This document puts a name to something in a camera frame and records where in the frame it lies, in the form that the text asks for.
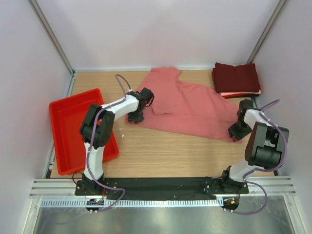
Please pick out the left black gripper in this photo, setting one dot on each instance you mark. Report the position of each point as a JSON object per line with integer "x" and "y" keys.
{"x": 130, "y": 118}

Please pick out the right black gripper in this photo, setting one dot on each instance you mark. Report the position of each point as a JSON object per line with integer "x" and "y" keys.
{"x": 233, "y": 131}

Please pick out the pink t shirt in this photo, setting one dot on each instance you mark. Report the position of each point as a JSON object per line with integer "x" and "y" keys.
{"x": 185, "y": 107}

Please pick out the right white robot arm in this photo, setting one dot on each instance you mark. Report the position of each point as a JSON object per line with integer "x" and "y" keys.
{"x": 266, "y": 149}

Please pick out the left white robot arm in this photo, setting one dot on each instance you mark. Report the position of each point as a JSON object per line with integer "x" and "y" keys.
{"x": 97, "y": 127}

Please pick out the pink folded shirt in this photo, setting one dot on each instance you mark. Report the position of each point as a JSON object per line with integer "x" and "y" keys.
{"x": 259, "y": 92}

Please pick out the dark red folded shirt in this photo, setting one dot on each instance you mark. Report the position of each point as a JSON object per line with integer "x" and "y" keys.
{"x": 240, "y": 78}

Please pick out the red plastic tray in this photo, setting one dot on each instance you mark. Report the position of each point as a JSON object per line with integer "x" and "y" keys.
{"x": 66, "y": 116}

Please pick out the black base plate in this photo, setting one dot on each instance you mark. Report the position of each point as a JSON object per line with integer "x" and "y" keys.
{"x": 179, "y": 188}

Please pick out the slotted cable duct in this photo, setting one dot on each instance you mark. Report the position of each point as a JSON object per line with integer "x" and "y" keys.
{"x": 97, "y": 203}

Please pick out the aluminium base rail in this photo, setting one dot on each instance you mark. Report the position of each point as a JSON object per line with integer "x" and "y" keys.
{"x": 274, "y": 185}

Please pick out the left aluminium frame post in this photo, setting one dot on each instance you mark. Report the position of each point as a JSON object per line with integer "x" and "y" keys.
{"x": 51, "y": 35}

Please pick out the aluminium frame post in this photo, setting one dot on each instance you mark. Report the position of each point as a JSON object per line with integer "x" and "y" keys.
{"x": 277, "y": 12}
{"x": 51, "y": 35}

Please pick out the right aluminium frame post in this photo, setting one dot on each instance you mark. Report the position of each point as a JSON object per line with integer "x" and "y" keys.
{"x": 277, "y": 12}

